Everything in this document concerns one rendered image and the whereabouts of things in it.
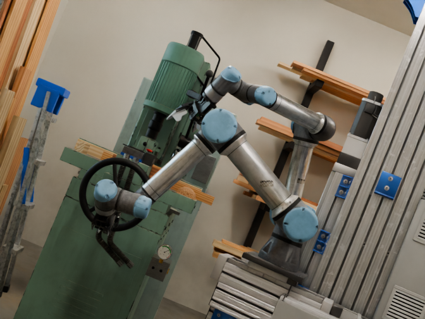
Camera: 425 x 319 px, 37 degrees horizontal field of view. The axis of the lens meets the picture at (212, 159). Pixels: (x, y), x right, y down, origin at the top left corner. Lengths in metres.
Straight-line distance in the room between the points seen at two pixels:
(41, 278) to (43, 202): 2.50
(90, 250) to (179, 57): 0.91
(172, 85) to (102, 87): 2.45
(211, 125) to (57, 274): 1.04
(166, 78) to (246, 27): 2.51
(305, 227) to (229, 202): 3.02
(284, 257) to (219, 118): 0.54
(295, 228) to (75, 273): 1.05
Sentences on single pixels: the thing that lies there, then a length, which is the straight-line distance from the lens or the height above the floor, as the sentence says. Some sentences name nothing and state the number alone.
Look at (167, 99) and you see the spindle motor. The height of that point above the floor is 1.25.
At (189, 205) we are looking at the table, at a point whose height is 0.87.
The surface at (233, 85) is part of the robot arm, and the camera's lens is 2.57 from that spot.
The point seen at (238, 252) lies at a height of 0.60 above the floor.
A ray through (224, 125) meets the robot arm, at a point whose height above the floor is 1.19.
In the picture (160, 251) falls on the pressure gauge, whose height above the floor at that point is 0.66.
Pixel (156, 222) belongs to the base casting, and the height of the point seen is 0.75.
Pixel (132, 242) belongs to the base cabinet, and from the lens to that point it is 2.70.
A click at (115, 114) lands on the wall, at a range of 5.16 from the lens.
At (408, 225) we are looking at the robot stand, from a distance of 2.42.
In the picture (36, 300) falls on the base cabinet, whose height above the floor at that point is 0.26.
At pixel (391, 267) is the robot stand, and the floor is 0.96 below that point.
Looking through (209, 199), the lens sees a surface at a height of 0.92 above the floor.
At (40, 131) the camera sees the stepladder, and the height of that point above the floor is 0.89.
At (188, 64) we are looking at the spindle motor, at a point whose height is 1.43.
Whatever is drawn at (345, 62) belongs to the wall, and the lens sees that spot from 5.30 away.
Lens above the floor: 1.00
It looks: 2 degrees up
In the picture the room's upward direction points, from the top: 22 degrees clockwise
